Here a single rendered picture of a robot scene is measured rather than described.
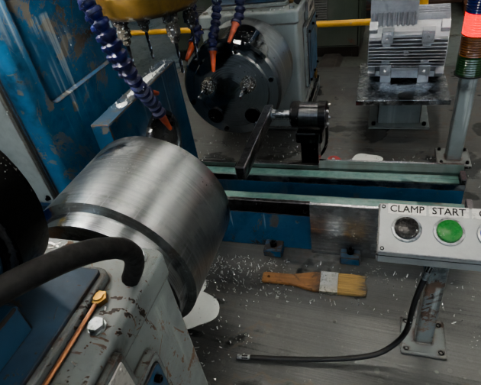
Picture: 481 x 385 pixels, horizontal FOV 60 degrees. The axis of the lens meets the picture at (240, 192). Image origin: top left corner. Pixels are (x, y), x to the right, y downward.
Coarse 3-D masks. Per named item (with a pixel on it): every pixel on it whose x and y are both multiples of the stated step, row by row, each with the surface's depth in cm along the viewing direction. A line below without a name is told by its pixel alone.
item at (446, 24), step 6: (450, 18) 105; (372, 24) 112; (378, 24) 112; (444, 24) 106; (450, 24) 105; (372, 30) 112; (444, 30) 107; (438, 66) 113; (372, 72) 119; (438, 72) 113
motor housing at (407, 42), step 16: (432, 16) 109; (448, 16) 107; (400, 32) 111; (416, 32) 109; (448, 32) 107; (368, 48) 115; (384, 48) 113; (400, 48) 112; (416, 48) 110; (432, 48) 109; (368, 64) 118; (400, 64) 115; (416, 64) 113; (432, 64) 112
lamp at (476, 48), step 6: (462, 36) 89; (462, 42) 89; (468, 42) 88; (474, 42) 87; (480, 42) 87; (462, 48) 90; (468, 48) 88; (474, 48) 88; (480, 48) 87; (462, 54) 90; (468, 54) 89; (474, 54) 88; (480, 54) 88
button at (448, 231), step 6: (444, 222) 52; (450, 222) 52; (456, 222) 52; (438, 228) 52; (444, 228) 52; (450, 228) 52; (456, 228) 52; (462, 228) 52; (438, 234) 52; (444, 234) 52; (450, 234) 51; (456, 234) 51; (462, 234) 51; (444, 240) 52; (450, 240) 51; (456, 240) 51
